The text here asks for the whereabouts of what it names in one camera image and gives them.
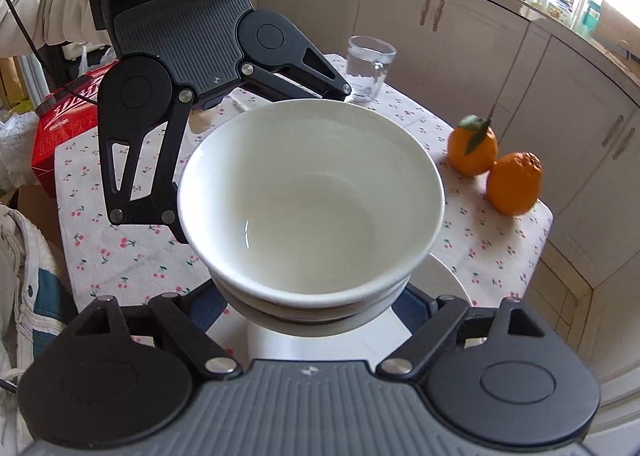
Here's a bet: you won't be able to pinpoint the white jacket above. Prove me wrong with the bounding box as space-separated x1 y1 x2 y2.
0 203 68 387

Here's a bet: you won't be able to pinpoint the wooden cutting board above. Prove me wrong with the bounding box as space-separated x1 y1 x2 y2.
595 0 640 49

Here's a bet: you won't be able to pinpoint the white bowl pink flowers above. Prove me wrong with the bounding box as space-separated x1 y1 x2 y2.
227 281 411 338
177 99 446 310

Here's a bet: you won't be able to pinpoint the glass mug with water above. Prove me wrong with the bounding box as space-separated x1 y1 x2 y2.
346 35 398 102

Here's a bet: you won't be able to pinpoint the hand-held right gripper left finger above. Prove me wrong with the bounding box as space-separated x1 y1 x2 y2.
62 286 244 379

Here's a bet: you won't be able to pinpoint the red carton box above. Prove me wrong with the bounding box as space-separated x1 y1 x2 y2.
30 61 121 199

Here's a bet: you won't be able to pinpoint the white kitchen cabinets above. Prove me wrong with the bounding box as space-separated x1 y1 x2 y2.
260 0 640 387

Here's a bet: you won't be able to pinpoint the white plate fruit print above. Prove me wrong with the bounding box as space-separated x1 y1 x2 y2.
245 253 474 368

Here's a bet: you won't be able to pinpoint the bumpy orange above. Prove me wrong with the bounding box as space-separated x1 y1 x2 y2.
486 151 544 216

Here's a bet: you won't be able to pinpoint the cherry print tablecloth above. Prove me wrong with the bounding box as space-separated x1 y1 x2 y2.
55 53 554 362

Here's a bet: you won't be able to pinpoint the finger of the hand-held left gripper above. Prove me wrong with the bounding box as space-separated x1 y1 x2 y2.
240 33 353 104
97 88 196 244

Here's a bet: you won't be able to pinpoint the orange with green leaf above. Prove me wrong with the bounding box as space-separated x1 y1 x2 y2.
447 103 500 176

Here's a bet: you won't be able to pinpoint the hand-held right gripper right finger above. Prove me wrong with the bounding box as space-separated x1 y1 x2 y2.
376 286 551 379

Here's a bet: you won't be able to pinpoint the white plastic bag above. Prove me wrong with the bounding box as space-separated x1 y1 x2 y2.
0 103 38 194

